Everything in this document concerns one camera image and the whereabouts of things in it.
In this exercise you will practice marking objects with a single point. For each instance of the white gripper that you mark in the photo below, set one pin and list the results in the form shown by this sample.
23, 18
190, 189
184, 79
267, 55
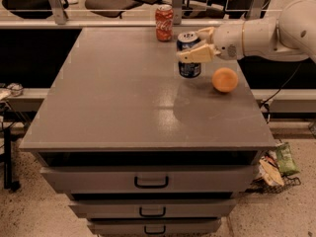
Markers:
227, 40

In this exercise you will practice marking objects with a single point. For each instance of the blue pepsi can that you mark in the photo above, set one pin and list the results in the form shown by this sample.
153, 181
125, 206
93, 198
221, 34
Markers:
185, 41

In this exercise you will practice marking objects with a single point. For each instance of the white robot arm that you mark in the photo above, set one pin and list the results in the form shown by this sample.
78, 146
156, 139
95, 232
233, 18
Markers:
289, 37

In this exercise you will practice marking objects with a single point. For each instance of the red coca-cola can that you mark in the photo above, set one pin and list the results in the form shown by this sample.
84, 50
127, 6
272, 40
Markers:
164, 22

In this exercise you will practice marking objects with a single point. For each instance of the orange fruit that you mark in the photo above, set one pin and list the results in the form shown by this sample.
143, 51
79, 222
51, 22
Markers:
224, 80

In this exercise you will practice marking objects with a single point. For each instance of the grey metal railing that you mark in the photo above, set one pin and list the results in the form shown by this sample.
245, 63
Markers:
79, 16

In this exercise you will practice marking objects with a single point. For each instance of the black office chair seat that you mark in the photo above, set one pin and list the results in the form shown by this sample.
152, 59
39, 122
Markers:
111, 8

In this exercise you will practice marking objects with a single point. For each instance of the grey drawer cabinet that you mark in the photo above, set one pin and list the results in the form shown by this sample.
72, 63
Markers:
119, 100

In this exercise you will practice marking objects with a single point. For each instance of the tan snack packet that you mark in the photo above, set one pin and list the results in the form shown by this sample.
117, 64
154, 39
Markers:
270, 174

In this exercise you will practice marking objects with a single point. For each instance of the green snack bag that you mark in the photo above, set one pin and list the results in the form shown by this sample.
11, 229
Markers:
285, 162

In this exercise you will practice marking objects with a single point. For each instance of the middle grey drawer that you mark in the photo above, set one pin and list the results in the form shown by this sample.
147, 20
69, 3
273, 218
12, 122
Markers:
152, 208

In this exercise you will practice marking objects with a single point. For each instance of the grey drawer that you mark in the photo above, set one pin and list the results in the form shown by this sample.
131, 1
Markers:
149, 179
154, 226
152, 208

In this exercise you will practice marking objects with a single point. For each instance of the dark round chair base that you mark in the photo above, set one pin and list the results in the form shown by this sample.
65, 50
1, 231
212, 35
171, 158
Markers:
28, 9

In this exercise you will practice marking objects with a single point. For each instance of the top grey drawer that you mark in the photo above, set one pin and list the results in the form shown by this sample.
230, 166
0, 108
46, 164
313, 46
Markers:
149, 179

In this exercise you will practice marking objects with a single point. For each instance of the small clear bowl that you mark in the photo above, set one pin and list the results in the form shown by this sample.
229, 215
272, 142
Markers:
16, 89

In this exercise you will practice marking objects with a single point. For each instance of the bottom grey drawer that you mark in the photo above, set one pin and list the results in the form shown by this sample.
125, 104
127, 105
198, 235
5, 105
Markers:
154, 226

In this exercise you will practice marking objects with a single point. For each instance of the black wire basket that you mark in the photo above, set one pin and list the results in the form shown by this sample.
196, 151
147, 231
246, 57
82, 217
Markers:
261, 187

